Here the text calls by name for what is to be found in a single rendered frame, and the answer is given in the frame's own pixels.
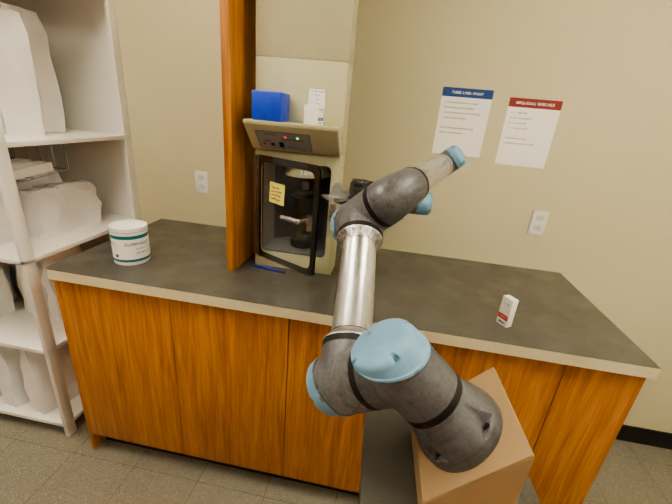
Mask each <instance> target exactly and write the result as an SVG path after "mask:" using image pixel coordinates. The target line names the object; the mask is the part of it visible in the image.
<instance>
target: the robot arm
mask: <svg viewBox="0 0 672 504"><path fill-rule="evenodd" d="M465 164H466V157H465V155H464V153H463V152H462V150H461V149H460V148H459V147H458V146H456V145H452V146H450V147H449V148H446V149H445V150H444V151H443V152H441V153H440V154H438V155H436V156H434V157H432V158H430V159H428V160H427V161H425V162H423V163H421V164H419V165H417V166H415V167H412V166H410V167H405V168H403V169H401V170H398V171H396V172H393V173H391V174H389V175H387V176H384V177H382V178H380V179H378V180H376V181H369V180H364V179H356V178H353V180H352V181H351V183H350V187H349V191H348V190H344V189H342V187H341V184H340V183H338V182H336V183H335V184H334V185H333V186H332V189H331V191H330V194H322V197H323V198H324V199H326V200H328V201H330V202H334V203H337V204H342V205H341V206H340V207H339V208H338V209H337V210H336V211H335V212H334V214H333V215H332V217H331V221H330V228H331V232H333V233H334V235H333V237H334V239H335V241H336V242H337V243H338V245H339V246H340V247H341V256H340V264H339V273H338V281H337V289H336V297H335V305H334V313H333V321H332V329H331V332H330V333H329V334H327V335H326V336H325V337H324V338H323V342H322V349H321V356H320V357H318V358H316V359H315V360H314V361H313V362H312V363H311V364H310V366H309V368H308V371H307V375H306V385H307V390H308V393H309V396H310V398H311V399H312V400H313V402H314V405H315V406H316V407H317V408H318V409H319V410H320V411H321V412H323V413H324V414H326V415H328V416H332V417H339V416H342V417H350V416H352V415H355V414H361V413H367V412H372V411H378V410H383V409H389V408H393V409H395V410H396V411H397V412H398V413H399V414H400V415H401V416H402V417H403V418H404V419H405V420H406V421H407V422H408V423H409V424H410V425H411V427H412V429H413V432H414V434H415V436H416V438H417V441H418V443H419V445H420V447H421V449H422V451H423V453H424V454H425V455H426V457H427V458H428V459H429V460H430V461H431V462H432V463H433V464H434V465H435V466H436V467H438V468H439V469H441V470H443V471H446V472H451V473H459V472H465V471H468V470H471V469H473V468H475V467H477V466H478V465H480V464H481V463H482V462H484V461H485V460H486V459H487V458H488V457H489V456H490V455H491V453H492V452H493V451H494V449H495V448H496V446H497V444H498V442H499V439H500V437H501V433H502V427H503V419H502V414H501V411H500V408H499V406H498V405H497V403H496V402H495V401H494V400H493V398H492V397H491V396H490V395H489V394H488V393H487V392H486V391H485V390H483V389H482V388H480V387H478V386H476V385H474V384H473V383H471V382H469V381H467V380H465V379H463V378H461V377H459V375H458V374H457V373H456V372H455V371H454V370H453V369H452V368H451V366H450V365H449V364H448V363H447V362H446V361H445V360H444V359H443V357H442V356H441V355H440V354H439V353H438V352H437V351H436V350H435V348H434V347H433V346H432V345H431V344H430V343H429V341H428V339H427V338H426V336H425V335H424V334H423V333H422V332H420V331H419V330H417V329H416V328H415V327H414V326H413V325H412V324H411V323H410V322H408V321H406V320H403V319H399V318H391V319H386V320H383V321H380V322H378V323H376V324H374V325H373V314H374V291H375V269H376V251H377V250H379V249H380V248H381V246H382V244H383V232H384V230H386V229H388V228H389V227H391V226H392V225H394V224H396V223H397V222H399V221H400V220H401V219H403V218H404V217H405V216H406V215H407V214H408V213H409V214H416V215H428V214H430V212H431V209H432V203H433V194H432V193H428V192H429V190H430V189H431V188H433V187H434V186H435V185H437V184H438V183H439V182H441V181H442V180H443V179H445V178H446V177H447V176H449V175H450V174H452V173H453V172H455V171H456V170H459V169H460V168H461V167H462V166H463V165H465ZM349 194H350V195H349Z"/></svg>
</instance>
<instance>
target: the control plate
mask: <svg viewBox="0 0 672 504"><path fill-rule="evenodd" d="M254 131H255V134H256V136H257V139H258V142H259V144H260V147H263V148H273V149H282V150H292V151H301V152H311V153H313V152H312V146H311V140H310V135H303V134H293V133H283V132H273V131H263V130H254ZM284 136H286V137H287V138H286V139H285V138H284ZM296 137H297V138H299V140H297V139H296ZM263 142H266V144H264V143H263ZM279 142H282V143H284V146H285V148H284V147H280V144H279ZM271 143H275V146H272V145H271ZM289 144H290V145H291V146H290V147H289V146H288V145H289ZM295 145H297V146H298V147H295ZM302 146H304V148H302Z"/></svg>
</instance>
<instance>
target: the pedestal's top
mask: <svg viewBox="0 0 672 504"><path fill-rule="evenodd" d="M358 504H418V501H417V491H416V480H415V470H414V459H413V449H412V438H411V425H410V424H409V423H408V422H407V421H406V420H405V419H404V418H403V417H402V416H401V415H400V414H399V413H398V412H397V411H396V410H395V409H393V408H389V409H383V410H378V411H372V412H367V413H364V415H363V433H362V450H361V467H360V484H359V502H358ZM516 504H541V503H540V501H539V499H538V496H537V494H536V491H535V489H534V487H533V484H532V482H531V479H530V477H529V474H528V475H527V478H526V480H525V483H524V485H523V487H522V490H521V492H520V495H519V497H518V500H517V502H516Z"/></svg>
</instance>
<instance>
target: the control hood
mask: <svg viewBox="0 0 672 504"><path fill-rule="evenodd" d="M243 124H244V126H245V129H246V131H247V134H248V136H249V139H250V141H251V144H252V146H253V148H258V149H267V150H277V151H286V152H296V153H305V154H315V155H324V156H333V157H340V156H341V147H342V135H343V128H342V127H338V126H327V125H308V124H304V123H296V122H274V121H264V120H253V119H243ZM254 130H263V131H273V132H283V133H293V134H303V135H310V140H311V146H312V152H313V153H311V152H301V151H292V150H282V149H273V148H263V147H260V144H259V142H258V139H257V136H256V134H255V131H254Z"/></svg>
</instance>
